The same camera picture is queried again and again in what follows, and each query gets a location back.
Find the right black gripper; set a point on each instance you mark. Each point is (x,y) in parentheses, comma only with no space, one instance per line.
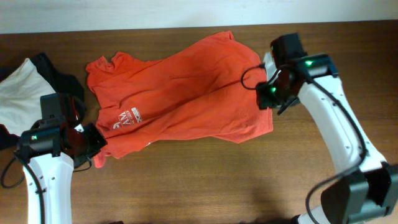
(265,99)

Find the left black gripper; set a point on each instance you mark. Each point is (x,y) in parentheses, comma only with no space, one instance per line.
(94,139)

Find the orange printed t-shirt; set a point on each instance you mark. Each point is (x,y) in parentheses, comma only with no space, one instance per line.
(202,91)

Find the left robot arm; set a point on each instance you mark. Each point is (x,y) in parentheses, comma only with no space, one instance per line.
(54,148)

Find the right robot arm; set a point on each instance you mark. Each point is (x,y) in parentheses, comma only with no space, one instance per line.
(364,186)

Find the black garment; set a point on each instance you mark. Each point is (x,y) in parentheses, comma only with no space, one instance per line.
(61,83)

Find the white folded garment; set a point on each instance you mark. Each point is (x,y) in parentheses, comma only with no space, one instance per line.
(20,98)

